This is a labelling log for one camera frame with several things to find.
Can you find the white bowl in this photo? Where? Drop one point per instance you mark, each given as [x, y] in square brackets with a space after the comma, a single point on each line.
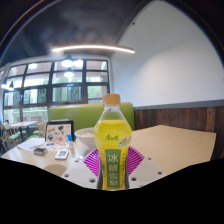
[85, 137]

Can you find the long linear ceiling light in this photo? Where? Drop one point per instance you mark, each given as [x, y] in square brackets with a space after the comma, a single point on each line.
[93, 47]

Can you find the small blue-capped bottle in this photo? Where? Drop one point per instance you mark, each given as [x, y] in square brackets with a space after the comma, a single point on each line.
[70, 142]

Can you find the small white device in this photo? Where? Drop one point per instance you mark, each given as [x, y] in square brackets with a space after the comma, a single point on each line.
[62, 154]

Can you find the small black box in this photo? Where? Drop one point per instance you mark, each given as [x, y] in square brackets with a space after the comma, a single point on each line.
[40, 151]

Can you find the colourful printed paper sheet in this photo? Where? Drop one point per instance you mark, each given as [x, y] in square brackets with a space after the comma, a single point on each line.
[55, 145]

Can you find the group of wooden chairs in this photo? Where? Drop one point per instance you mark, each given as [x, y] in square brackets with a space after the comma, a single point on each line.
[15, 136]

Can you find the green upholstered bench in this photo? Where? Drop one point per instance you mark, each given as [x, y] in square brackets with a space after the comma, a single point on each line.
[80, 115]

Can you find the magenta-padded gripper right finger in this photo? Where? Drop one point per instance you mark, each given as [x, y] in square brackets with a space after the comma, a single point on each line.
[148, 170]

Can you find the white paper sheet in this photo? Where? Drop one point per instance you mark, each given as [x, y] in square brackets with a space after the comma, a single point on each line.
[30, 144]

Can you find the group of pendant lamps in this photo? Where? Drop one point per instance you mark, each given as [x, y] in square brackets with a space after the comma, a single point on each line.
[67, 62]

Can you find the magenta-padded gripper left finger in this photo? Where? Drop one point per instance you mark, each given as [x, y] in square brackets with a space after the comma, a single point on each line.
[78, 171]

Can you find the wooden dining table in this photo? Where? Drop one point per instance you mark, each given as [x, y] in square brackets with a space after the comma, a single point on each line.
[23, 124]

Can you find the yellow drink bottle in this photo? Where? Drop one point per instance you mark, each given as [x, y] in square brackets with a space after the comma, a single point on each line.
[112, 140]

